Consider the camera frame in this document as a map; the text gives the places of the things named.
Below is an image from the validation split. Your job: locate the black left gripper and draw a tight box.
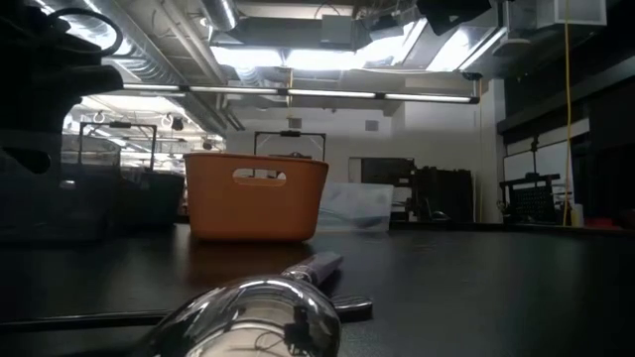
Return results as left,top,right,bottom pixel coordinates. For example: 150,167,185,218
0,63,125,131

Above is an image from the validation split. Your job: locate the dark orange plastic bin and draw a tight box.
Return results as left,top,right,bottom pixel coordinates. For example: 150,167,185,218
183,152,330,243

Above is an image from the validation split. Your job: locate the black metal spoon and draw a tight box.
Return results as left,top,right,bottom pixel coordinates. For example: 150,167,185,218
0,296,374,334

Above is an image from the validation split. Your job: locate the black translucent plastic bin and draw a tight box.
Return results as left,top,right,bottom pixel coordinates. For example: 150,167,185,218
0,129,123,240

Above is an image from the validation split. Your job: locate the blue-grey plastic bin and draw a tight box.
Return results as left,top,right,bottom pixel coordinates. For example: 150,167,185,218
118,170,187,229

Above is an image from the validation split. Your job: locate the bright ceiling light panel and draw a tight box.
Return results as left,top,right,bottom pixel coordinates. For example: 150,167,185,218
210,45,368,70

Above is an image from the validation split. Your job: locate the long ceiling light strip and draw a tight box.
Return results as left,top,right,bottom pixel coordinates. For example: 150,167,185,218
121,82,480,105

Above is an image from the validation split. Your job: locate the clear plastic bin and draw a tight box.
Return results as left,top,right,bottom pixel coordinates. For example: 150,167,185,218
317,181,396,234

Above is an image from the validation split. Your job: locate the black cabinet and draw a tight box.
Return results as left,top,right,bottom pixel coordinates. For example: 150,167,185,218
410,167,475,224

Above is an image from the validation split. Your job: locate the black equipment cart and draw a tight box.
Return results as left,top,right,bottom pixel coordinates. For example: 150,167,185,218
499,172,563,225

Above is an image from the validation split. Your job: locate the black background gantry frame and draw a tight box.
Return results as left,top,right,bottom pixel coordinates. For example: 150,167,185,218
253,130,327,161
77,121,159,173

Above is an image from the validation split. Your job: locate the silver ventilation duct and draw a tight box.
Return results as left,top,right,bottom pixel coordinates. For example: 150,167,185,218
197,0,240,33

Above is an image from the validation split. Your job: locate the dark wall screen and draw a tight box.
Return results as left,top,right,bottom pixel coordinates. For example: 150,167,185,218
348,157,416,187

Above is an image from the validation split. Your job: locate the black metal table frame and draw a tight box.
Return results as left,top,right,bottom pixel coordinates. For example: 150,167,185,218
389,220,635,236

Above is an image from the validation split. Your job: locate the yellow hanging cable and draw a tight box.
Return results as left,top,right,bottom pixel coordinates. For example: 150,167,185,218
562,0,572,227

